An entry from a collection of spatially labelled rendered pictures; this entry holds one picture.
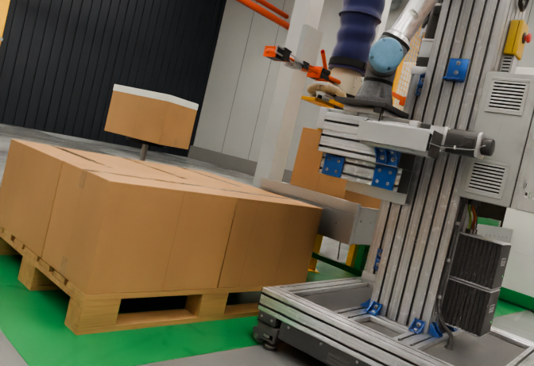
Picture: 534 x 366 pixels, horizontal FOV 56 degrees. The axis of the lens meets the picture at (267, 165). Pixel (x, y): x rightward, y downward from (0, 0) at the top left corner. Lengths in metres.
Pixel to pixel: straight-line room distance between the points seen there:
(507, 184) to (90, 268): 1.46
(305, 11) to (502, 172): 2.50
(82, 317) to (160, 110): 2.48
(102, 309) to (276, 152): 2.31
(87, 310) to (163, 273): 0.31
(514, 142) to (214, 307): 1.35
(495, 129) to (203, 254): 1.21
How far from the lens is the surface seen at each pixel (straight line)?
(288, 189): 2.84
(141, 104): 4.24
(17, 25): 13.11
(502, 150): 1.95
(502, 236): 4.49
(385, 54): 1.90
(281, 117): 3.91
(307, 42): 3.97
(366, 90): 2.01
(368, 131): 1.84
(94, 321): 1.94
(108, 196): 1.80
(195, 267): 2.10
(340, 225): 2.61
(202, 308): 2.21
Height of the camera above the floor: 0.76
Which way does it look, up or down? 2 degrees down
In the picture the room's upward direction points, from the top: 13 degrees clockwise
